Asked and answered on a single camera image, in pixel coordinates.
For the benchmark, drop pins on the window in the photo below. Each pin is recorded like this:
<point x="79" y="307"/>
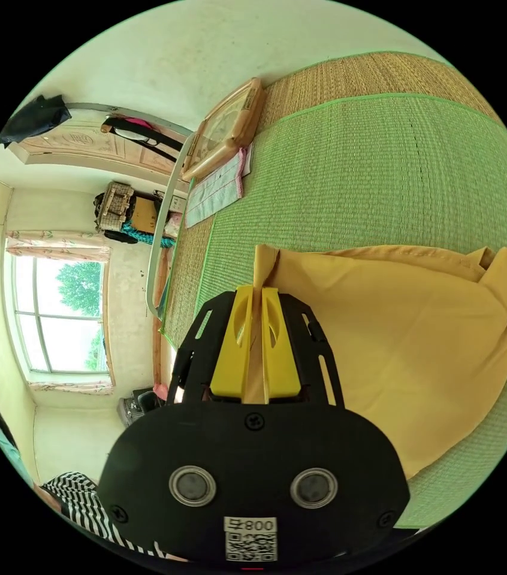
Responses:
<point x="62" y="314"/>

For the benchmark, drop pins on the floral curtain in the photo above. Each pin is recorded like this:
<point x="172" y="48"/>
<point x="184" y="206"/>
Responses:
<point x="55" y="245"/>

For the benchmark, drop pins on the black and pink bag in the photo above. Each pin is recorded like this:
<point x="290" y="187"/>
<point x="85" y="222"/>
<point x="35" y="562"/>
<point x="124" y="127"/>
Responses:
<point x="145" y="130"/>

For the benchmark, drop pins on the person's body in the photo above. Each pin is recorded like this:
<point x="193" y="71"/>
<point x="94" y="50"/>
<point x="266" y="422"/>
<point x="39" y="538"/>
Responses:
<point x="78" y="503"/>

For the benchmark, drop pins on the bed with green woven mat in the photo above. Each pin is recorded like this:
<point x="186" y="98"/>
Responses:
<point x="348" y="179"/>

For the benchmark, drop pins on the brown carton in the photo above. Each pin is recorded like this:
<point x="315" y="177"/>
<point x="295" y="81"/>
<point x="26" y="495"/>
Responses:
<point x="145" y="215"/>

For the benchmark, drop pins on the wooden door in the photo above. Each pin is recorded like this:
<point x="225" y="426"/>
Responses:
<point x="87" y="146"/>

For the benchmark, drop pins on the black garment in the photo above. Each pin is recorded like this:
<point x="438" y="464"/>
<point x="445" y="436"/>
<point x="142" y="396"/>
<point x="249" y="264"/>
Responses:
<point x="33" y="119"/>

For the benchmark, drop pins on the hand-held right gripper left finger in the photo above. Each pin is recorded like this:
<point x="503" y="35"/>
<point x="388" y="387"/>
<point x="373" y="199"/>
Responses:
<point x="231" y="359"/>

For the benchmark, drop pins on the folded checked cloth, pink edge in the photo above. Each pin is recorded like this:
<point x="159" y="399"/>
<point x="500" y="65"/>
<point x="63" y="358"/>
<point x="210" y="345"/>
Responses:
<point x="213" y="193"/>

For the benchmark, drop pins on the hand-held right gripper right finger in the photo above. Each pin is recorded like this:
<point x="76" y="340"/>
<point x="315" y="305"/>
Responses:
<point x="282" y="359"/>

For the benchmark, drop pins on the yellow shirt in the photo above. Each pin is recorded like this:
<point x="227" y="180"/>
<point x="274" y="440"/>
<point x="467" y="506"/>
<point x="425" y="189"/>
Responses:
<point x="393" y="350"/>

